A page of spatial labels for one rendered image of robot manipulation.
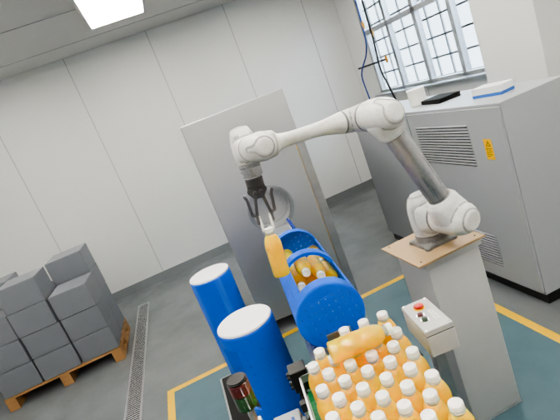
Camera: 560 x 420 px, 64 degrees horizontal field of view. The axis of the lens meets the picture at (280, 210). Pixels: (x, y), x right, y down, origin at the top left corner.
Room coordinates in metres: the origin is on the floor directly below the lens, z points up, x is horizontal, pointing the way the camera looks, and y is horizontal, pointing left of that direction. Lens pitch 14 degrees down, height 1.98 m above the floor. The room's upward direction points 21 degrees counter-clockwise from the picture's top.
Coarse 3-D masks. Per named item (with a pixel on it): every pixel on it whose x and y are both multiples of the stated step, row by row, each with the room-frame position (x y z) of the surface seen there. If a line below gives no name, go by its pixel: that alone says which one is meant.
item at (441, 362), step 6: (444, 354) 1.36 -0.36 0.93; (438, 360) 1.36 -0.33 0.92; (444, 360) 1.36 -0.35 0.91; (438, 366) 1.36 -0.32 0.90; (444, 366) 1.36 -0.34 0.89; (438, 372) 1.38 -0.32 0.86; (444, 372) 1.36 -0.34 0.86; (450, 372) 1.36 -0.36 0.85; (444, 378) 1.36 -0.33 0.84; (450, 378) 1.36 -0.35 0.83; (450, 384) 1.36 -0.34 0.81; (456, 390) 1.36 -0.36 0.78; (456, 396) 1.36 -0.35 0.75
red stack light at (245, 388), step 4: (248, 380) 1.18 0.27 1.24; (244, 384) 1.15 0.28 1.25; (248, 384) 1.16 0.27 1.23; (228, 388) 1.16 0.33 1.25; (232, 388) 1.15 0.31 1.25; (236, 388) 1.14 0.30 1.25; (240, 388) 1.14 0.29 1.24; (244, 388) 1.15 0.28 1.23; (248, 388) 1.16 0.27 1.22; (232, 392) 1.15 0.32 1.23; (236, 392) 1.14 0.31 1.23; (240, 392) 1.14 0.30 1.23; (244, 392) 1.14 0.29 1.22; (248, 392) 1.15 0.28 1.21; (232, 396) 1.15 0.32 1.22; (236, 396) 1.14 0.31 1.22; (240, 396) 1.14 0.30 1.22; (244, 396) 1.14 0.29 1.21
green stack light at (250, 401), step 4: (252, 392) 1.16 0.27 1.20; (248, 396) 1.15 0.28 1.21; (252, 396) 1.16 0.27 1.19; (236, 400) 1.15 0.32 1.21; (240, 400) 1.14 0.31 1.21; (244, 400) 1.14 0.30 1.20; (248, 400) 1.15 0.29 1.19; (252, 400) 1.15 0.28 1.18; (256, 400) 1.16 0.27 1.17; (236, 404) 1.16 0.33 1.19; (240, 404) 1.14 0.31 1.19; (244, 404) 1.14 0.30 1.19; (248, 404) 1.14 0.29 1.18; (252, 404) 1.15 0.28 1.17; (256, 404) 1.16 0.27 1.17; (240, 408) 1.15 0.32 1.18; (244, 408) 1.14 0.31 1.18; (248, 408) 1.14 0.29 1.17; (252, 408) 1.15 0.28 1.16; (244, 412) 1.14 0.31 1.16
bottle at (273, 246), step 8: (272, 232) 1.81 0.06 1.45; (264, 240) 1.82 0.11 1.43; (272, 240) 1.79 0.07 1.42; (280, 240) 1.82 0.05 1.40; (272, 248) 1.79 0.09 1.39; (280, 248) 1.80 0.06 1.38; (272, 256) 1.79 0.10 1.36; (280, 256) 1.79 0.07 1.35; (272, 264) 1.79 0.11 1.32; (280, 264) 1.78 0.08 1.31; (272, 272) 1.81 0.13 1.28; (280, 272) 1.78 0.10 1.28; (288, 272) 1.80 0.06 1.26
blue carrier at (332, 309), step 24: (288, 240) 2.48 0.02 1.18; (312, 240) 2.49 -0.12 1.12; (288, 264) 2.02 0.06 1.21; (288, 288) 1.84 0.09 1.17; (312, 288) 1.62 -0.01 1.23; (336, 288) 1.62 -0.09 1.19; (312, 312) 1.62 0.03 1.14; (336, 312) 1.62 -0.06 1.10; (360, 312) 1.63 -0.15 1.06; (312, 336) 1.62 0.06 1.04
